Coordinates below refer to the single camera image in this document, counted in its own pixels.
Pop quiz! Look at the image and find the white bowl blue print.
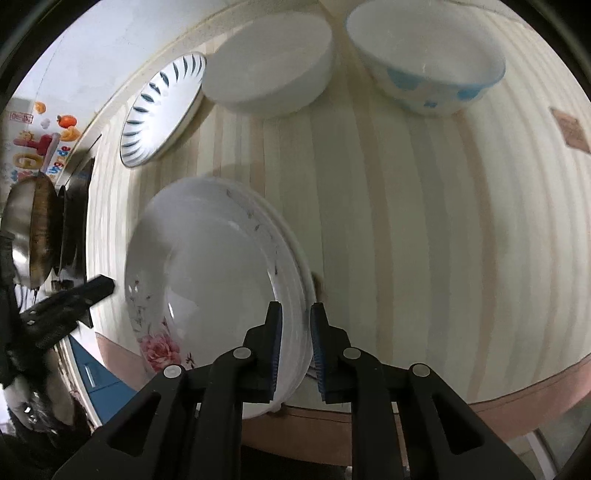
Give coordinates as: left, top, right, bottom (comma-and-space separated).
345, 0, 506, 116

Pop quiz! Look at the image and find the blue cabinet door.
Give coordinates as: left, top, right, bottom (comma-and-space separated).
69, 332, 139, 425

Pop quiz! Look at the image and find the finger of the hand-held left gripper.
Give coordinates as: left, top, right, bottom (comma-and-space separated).
25, 311, 95, 352
21, 274, 116, 324

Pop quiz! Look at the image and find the brown tablecloth label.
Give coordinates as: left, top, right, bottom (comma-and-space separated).
549, 107, 591, 151

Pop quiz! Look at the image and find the black gas stove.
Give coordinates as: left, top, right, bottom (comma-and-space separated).
54, 157, 96, 283

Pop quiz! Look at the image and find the large white floral plate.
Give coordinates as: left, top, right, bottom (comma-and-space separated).
124, 178, 317, 421

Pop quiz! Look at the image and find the white floral ceramic bowl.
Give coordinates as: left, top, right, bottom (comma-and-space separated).
202, 13, 336, 116

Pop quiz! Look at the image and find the blue leaf pattern plate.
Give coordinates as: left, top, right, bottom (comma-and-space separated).
120, 52, 208, 168

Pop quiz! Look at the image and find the striped tablecloth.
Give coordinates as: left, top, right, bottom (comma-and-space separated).
85, 0, 591, 467

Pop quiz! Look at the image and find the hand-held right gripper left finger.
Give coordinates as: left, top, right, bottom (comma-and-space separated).
51, 301, 283, 480

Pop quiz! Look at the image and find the colourful wall sticker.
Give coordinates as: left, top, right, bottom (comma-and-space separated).
8, 100, 83, 182

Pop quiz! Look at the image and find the metal frying pan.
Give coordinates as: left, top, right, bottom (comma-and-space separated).
2, 131, 63, 289

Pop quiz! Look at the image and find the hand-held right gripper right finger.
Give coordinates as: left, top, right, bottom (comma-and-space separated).
310, 302, 548, 480

